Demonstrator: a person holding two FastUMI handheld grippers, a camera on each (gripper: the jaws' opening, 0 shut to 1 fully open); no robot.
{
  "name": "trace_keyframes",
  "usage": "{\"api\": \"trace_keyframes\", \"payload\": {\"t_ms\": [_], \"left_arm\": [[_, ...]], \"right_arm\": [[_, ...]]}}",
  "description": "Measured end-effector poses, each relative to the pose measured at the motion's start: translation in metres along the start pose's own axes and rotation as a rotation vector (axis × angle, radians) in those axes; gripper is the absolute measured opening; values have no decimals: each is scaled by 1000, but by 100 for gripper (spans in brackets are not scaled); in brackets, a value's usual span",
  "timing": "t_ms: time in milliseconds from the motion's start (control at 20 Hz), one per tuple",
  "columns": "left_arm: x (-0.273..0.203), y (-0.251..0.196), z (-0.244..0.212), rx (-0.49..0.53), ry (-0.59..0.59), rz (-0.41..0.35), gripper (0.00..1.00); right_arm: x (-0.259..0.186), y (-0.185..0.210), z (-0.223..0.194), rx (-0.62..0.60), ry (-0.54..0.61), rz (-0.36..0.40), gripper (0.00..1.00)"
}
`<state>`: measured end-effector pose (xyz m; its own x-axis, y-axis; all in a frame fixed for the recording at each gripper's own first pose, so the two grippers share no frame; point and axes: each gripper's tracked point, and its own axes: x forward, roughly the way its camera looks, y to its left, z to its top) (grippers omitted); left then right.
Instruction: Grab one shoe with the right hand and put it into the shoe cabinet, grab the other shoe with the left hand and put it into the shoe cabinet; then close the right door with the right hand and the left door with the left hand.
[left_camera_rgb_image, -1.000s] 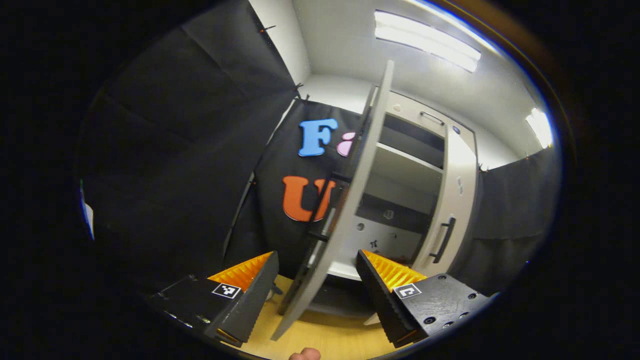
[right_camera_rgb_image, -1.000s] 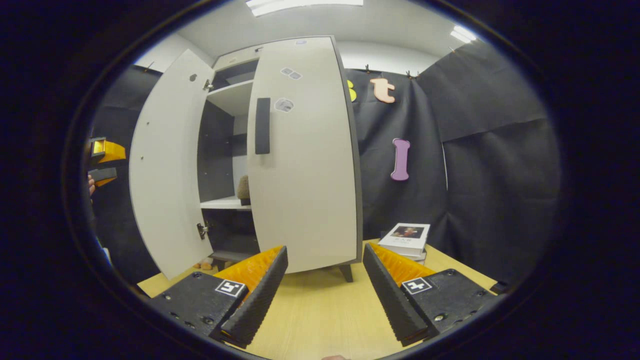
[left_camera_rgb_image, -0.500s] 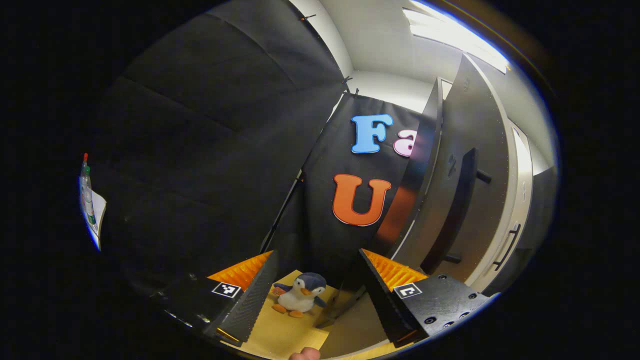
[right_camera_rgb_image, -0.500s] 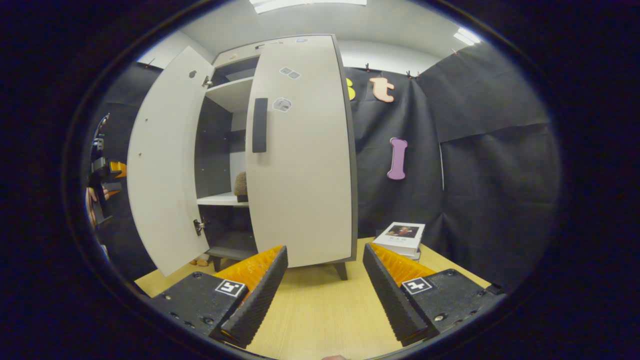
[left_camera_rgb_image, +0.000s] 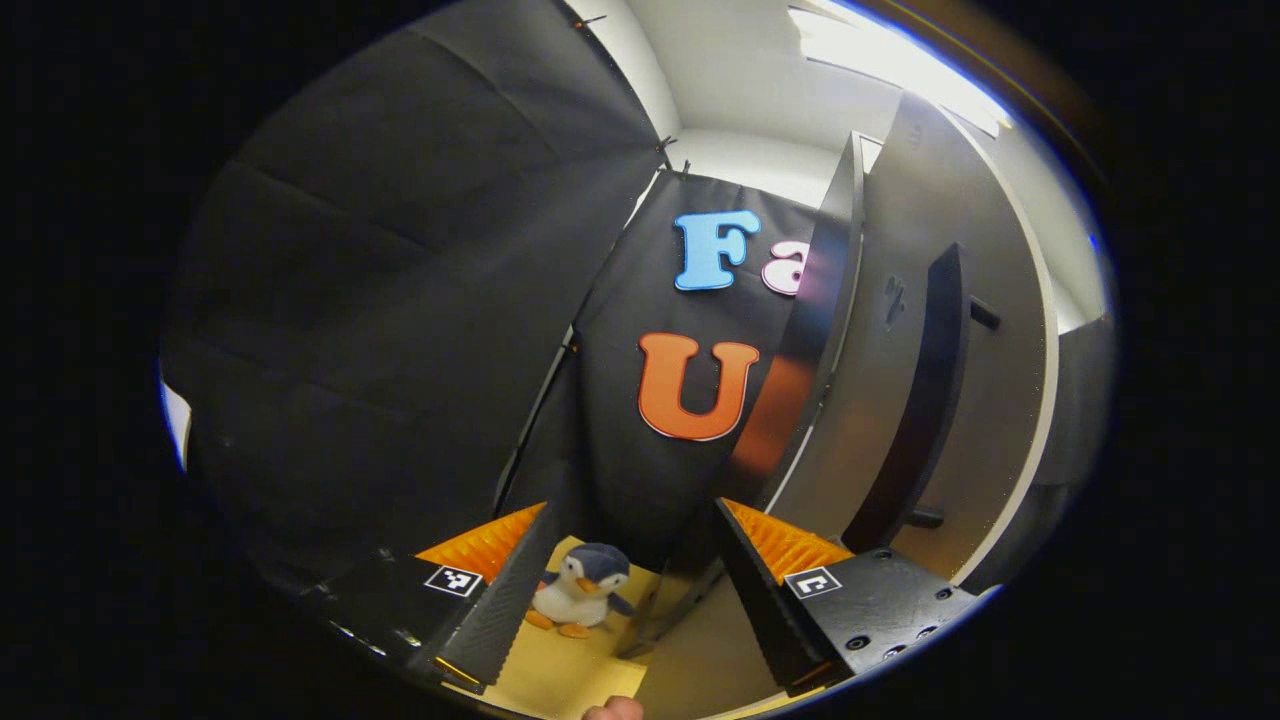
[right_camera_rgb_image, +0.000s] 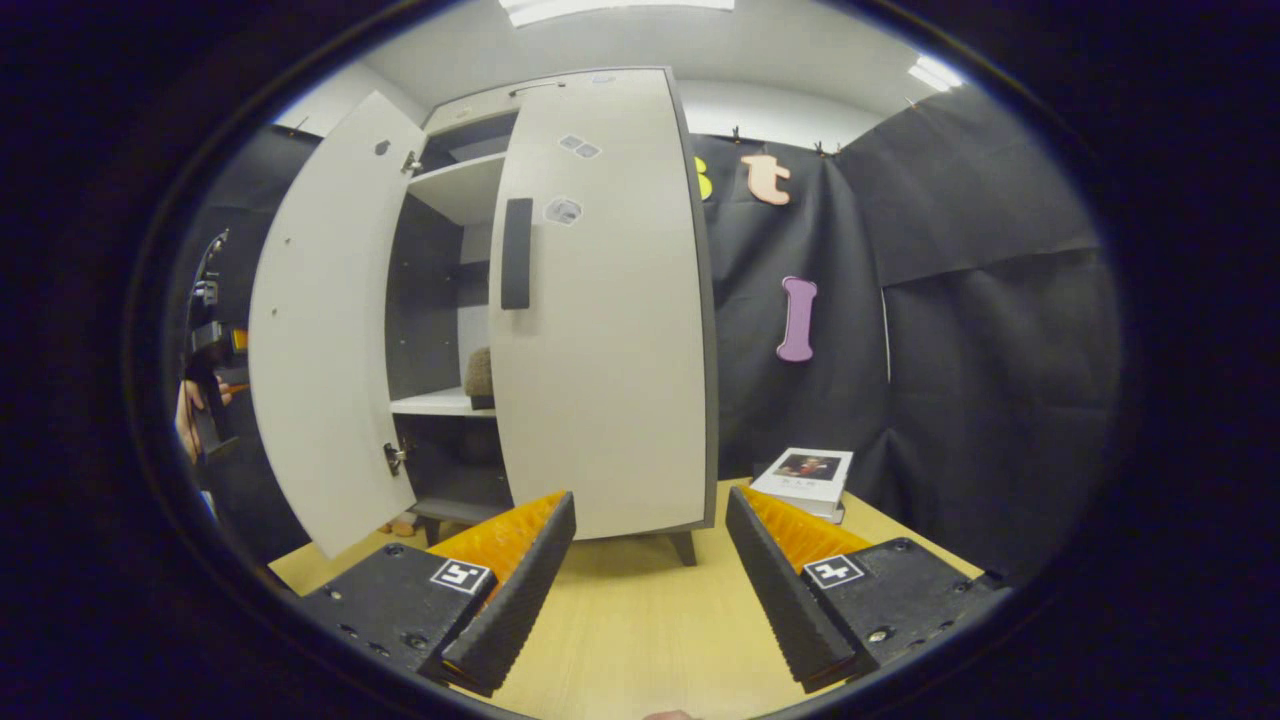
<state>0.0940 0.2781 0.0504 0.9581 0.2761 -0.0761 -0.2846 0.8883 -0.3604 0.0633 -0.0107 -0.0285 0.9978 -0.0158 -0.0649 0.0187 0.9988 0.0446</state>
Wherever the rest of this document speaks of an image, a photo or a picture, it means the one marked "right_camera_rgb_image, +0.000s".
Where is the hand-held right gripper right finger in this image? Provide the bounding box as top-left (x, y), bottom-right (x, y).
top-left (725, 486), bottom-right (1006, 694)

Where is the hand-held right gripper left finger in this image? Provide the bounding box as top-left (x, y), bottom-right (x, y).
top-left (298, 490), bottom-right (578, 698)

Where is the white cabinet door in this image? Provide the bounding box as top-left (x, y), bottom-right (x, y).
top-left (487, 68), bottom-right (709, 541)
top-left (247, 90), bottom-right (429, 559)

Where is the grey white shoe cabinet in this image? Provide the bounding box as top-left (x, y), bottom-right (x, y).
top-left (385, 66), bottom-right (719, 568)

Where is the brown fuzzy shoe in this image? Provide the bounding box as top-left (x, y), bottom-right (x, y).
top-left (463, 346), bottom-right (495, 411)

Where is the white book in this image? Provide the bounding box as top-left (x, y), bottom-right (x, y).
top-left (750, 447), bottom-right (854, 516)

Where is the large ceiling light panel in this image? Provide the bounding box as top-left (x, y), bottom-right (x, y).
top-left (500, 0), bottom-right (736, 28)

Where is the small ceiling light panel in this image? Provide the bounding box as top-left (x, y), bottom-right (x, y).
top-left (908, 55), bottom-right (963, 93)

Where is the black cable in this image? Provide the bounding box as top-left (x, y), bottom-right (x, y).
top-left (185, 230), bottom-right (229, 301)

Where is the black door handle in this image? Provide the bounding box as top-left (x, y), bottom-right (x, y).
top-left (500, 197), bottom-right (534, 311)

